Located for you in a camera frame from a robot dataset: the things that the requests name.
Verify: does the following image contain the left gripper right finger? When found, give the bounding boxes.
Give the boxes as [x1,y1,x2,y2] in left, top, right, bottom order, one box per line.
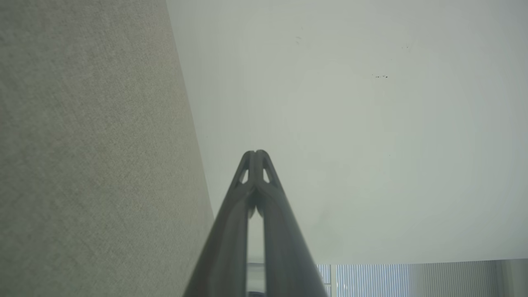
[256,149,329,297]

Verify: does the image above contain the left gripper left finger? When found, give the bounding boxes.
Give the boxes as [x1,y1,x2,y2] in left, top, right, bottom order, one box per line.
[183,150,257,297]

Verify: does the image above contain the white vertical window blinds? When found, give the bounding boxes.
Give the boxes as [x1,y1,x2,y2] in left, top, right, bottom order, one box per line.
[317,259,528,297]

